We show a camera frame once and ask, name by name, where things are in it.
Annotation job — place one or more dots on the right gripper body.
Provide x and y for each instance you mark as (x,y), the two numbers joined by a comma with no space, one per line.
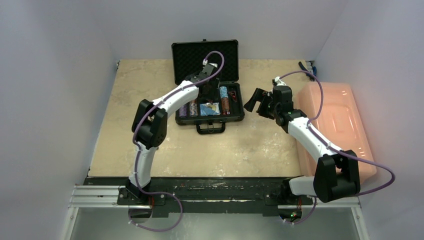
(262,103)

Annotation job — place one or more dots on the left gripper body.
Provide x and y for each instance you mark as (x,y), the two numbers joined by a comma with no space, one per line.
(212,93)

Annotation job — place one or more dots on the mixed colour chip stack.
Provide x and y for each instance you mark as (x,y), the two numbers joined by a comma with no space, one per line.
(193,109)

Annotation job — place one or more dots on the purple chip stack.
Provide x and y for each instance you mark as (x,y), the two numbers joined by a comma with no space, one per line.
(182,112)

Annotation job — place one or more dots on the black poker set case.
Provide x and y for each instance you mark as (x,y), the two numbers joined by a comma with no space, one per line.
(219,100)

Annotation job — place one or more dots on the white triangular dealer button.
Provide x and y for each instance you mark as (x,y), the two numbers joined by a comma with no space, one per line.
(233,95)

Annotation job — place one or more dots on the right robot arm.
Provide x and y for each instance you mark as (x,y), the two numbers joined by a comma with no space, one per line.
(336,173)

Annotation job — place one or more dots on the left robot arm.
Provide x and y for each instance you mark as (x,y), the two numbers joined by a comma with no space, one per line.
(151,122)

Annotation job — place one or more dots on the light blue chip stack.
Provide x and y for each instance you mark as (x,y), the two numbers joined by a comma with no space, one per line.
(223,92)

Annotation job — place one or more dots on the blue playing card deck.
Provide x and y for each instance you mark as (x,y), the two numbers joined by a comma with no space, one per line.
(209,109)

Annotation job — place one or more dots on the brown red chip stack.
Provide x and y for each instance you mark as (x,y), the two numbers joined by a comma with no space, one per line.
(225,106)

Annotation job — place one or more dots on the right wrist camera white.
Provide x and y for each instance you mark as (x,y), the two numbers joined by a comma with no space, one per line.
(277,82)

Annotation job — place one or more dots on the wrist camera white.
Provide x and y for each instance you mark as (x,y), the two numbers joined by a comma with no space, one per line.
(213,64)
(277,82)

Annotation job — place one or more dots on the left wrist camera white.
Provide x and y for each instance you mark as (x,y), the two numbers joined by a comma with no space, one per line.
(213,64)

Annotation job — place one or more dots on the blue handled pliers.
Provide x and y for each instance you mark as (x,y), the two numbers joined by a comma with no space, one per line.
(308,66)

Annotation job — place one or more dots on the aluminium frame rail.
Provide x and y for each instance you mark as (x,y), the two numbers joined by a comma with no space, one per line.
(106,196)

